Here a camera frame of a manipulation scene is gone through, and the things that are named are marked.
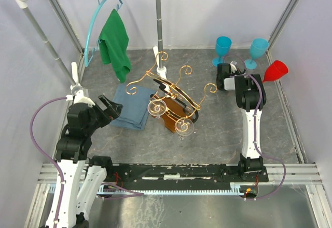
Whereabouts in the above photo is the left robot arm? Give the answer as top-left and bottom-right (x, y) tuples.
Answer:
(45, 95), (123, 227)

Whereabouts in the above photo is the folded blue cloth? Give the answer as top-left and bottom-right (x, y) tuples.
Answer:
(110, 84), (156, 130)

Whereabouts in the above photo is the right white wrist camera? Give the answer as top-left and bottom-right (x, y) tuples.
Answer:
(230, 61), (242, 74)

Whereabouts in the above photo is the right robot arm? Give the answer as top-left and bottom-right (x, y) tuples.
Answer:
(216, 63), (266, 182)

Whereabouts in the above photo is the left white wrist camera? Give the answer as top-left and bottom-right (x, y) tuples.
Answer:
(66, 95), (95, 107)

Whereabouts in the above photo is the blue wine glass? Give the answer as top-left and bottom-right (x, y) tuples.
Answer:
(212, 36), (232, 67)
(244, 38), (269, 70)

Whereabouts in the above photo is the red wine glass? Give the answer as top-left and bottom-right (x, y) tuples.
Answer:
(262, 60), (289, 83)

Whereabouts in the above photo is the blue wine glass back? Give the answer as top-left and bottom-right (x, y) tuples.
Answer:
(244, 38), (269, 70)

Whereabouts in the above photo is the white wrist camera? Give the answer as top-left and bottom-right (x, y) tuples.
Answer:
(66, 95), (95, 107)
(230, 61), (242, 74)

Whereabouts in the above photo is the clear wine glass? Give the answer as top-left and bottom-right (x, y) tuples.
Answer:
(147, 100), (167, 118)
(71, 84), (85, 102)
(174, 117), (194, 140)

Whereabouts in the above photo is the teal clothes hanger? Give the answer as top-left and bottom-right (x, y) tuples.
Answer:
(84, 0), (123, 68)

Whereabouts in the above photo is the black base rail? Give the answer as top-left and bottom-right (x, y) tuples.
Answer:
(105, 163), (269, 191)

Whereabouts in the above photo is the gold wire wine glass rack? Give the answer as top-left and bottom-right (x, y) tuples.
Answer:
(126, 51), (205, 133)

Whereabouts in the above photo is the clear wine glass front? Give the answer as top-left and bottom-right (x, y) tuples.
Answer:
(174, 117), (194, 140)

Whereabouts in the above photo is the blue wine glass front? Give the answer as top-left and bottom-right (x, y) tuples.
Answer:
(212, 36), (232, 67)

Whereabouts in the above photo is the green cloth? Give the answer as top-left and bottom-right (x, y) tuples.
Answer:
(98, 9), (131, 83)

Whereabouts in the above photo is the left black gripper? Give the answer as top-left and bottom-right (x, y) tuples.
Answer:
(85, 94), (123, 134)

